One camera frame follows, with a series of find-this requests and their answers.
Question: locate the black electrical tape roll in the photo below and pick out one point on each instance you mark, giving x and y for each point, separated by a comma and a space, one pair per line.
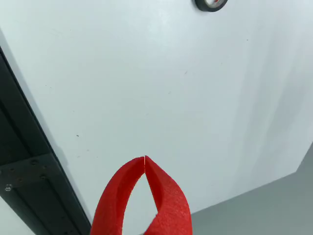
202, 8

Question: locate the black metal frame rail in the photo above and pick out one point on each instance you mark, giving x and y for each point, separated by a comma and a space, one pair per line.
51, 210

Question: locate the black bracket plate with screws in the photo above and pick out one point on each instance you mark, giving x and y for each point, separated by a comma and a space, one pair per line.
29, 171

